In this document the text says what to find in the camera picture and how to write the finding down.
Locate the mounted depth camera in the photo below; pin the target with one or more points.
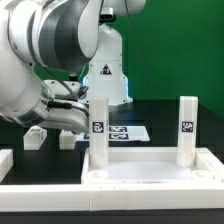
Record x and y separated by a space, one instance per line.
107 15

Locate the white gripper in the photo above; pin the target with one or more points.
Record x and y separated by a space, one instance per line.
64 113

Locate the white L-shaped obstacle fence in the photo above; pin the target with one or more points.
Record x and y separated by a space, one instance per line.
98 197

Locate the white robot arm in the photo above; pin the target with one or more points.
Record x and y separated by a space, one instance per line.
58 34

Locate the fiducial marker sheet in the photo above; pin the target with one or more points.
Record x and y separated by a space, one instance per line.
128 133

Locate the white desk tabletop panel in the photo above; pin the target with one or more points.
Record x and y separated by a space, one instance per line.
149 165

